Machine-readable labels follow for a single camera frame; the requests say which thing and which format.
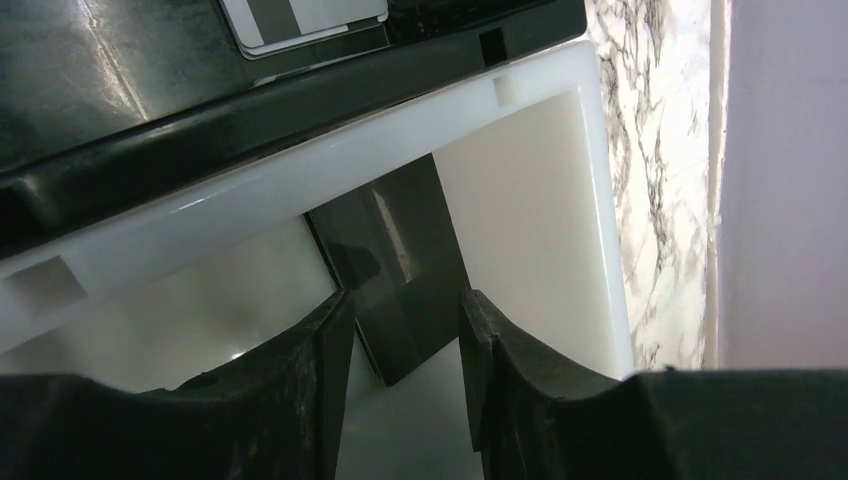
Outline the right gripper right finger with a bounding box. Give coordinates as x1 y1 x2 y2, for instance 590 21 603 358
459 290 847 479

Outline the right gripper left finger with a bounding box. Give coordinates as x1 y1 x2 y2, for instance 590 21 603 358
1 290 355 479

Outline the black VIP credit card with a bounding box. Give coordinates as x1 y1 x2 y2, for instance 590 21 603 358
306 154 469 386

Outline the black white card tray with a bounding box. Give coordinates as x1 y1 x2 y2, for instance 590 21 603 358
0 0 637 480

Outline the white magnetic stripe card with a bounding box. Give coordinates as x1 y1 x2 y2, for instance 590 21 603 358
220 0 389 59

